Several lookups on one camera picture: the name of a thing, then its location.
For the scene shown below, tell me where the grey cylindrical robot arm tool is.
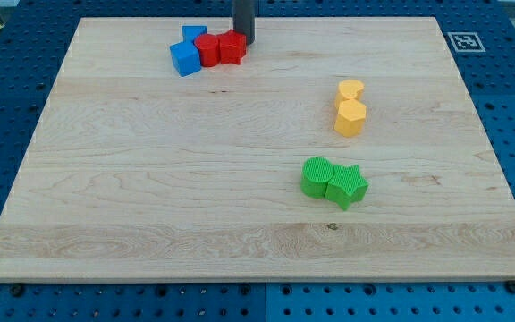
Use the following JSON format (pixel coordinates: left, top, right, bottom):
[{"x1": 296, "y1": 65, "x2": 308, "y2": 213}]
[{"x1": 232, "y1": 0, "x2": 255, "y2": 46}]

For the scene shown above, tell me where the yellow heart block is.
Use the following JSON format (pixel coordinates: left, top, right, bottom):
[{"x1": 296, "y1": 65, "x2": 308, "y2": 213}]
[{"x1": 334, "y1": 80, "x2": 365, "y2": 109}]

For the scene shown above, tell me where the green cylinder block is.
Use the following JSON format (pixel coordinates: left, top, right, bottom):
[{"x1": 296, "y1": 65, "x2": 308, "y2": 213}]
[{"x1": 300, "y1": 157, "x2": 334, "y2": 199}]

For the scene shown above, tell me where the wooden board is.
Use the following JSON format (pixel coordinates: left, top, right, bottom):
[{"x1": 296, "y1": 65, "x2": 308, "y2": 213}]
[{"x1": 0, "y1": 17, "x2": 515, "y2": 284}]

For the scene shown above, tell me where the green star block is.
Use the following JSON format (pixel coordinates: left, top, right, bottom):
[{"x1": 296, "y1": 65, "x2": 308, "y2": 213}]
[{"x1": 325, "y1": 165, "x2": 369, "y2": 211}]

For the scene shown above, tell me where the yellow hexagon block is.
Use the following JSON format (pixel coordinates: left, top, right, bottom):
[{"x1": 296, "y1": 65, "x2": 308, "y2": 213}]
[{"x1": 333, "y1": 99, "x2": 367, "y2": 137}]

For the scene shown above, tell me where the red star block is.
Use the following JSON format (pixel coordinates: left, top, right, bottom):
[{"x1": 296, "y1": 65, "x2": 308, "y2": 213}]
[{"x1": 217, "y1": 30, "x2": 247, "y2": 64}]

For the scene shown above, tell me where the blue cube block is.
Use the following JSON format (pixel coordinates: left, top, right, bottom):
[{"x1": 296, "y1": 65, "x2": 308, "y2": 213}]
[{"x1": 169, "y1": 41, "x2": 201, "y2": 77}]

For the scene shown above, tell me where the red cylinder block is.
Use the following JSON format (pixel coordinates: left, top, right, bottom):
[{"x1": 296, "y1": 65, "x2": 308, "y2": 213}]
[{"x1": 194, "y1": 33, "x2": 221, "y2": 67}]

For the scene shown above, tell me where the blue block behind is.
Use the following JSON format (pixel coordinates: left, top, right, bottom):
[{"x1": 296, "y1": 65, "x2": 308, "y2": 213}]
[{"x1": 181, "y1": 25, "x2": 207, "y2": 42}]

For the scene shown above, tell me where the white fiducial marker tag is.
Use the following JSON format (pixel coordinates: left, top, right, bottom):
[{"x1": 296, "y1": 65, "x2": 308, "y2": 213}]
[{"x1": 447, "y1": 31, "x2": 485, "y2": 53}]

